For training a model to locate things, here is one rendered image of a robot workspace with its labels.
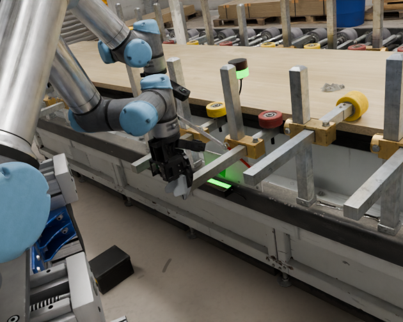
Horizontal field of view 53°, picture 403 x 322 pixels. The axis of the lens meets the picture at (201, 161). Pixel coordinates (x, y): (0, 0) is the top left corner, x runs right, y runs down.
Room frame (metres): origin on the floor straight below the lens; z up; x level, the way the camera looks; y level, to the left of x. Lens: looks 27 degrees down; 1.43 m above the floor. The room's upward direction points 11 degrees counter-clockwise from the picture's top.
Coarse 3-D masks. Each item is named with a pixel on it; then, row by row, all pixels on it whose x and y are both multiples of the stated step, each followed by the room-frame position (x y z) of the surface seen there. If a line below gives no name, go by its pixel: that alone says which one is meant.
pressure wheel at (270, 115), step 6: (264, 114) 1.28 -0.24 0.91; (270, 114) 1.26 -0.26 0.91; (276, 114) 1.26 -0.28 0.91; (258, 120) 1.27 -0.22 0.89; (264, 120) 1.24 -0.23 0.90; (270, 120) 1.23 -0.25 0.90; (276, 120) 1.23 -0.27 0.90; (282, 120) 1.25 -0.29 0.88; (264, 126) 1.24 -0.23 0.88; (270, 126) 1.23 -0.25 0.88; (276, 126) 1.23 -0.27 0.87
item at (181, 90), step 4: (172, 80) 1.30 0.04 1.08; (172, 84) 1.28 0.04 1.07; (176, 84) 1.28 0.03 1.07; (176, 88) 1.26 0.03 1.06; (180, 88) 1.26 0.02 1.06; (184, 88) 1.27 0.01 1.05; (176, 92) 1.25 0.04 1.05; (180, 92) 1.25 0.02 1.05; (184, 92) 1.25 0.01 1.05; (188, 92) 1.26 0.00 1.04; (176, 96) 1.25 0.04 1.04; (180, 96) 1.24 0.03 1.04; (184, 96) 1.24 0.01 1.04; (188, 96) 1.26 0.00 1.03; (180, 100) 1.24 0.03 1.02; (184, 100) 1.24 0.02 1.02
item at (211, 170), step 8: (264, 128) 1.27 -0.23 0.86; (272, 128) 1.25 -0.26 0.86; (256, 136) 1.22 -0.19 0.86; (264, 136) 1.22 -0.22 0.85; (272, 136) 1.24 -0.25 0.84; (232, 152) 1.14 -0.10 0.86; (240, 152) 1.14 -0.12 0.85; (216, 160) 1.10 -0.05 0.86; (224, 160) 1.09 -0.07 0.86; (232, 160) 1.12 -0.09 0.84; (208, 168) 1.06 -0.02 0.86; (216, 168) 1.07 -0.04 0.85; (224, 168) 1.09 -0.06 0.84; (200, 176) 1.03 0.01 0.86; (208, 176) 1.05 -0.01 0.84; (200, 184) 1.02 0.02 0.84
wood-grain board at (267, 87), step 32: (96, 64) 2.68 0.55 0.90; (192, 64) 2.19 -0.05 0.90; (224, 64) 2.06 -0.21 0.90; (256, 64) 1.94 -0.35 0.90; (288, 64) 1.84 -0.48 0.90; (320, 64) 1.74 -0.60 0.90; (352, 64) 1.65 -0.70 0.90; (384, 64) 1.57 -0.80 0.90; (192, 96) 1.64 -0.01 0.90; (256, 96) 1.49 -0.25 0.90; (288, 96) 1.42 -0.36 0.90; (320, 96) 1.36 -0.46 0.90; (352, 128) 1.09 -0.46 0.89
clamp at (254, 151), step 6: (228, 138) 1.22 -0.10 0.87; (246, 138) 1.20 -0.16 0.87; (252, 138) 1.19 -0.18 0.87; (258, 138) 1.18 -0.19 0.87; (234, 144) 1.20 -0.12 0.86; (240, 144) 1.18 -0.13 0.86; (246, 144) 1.16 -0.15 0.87; (252, 144) 1.14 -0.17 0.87; (258, 144) 1.15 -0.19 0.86; (246, 150) 1.16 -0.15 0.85; (252, 150) 1.14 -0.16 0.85; (258, 150) 1.14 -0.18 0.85; (264, 150) 1.16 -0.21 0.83; (246, 156) 1.16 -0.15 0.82; (252, 156) 1.14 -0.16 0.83; (258, 156) 1.14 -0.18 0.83
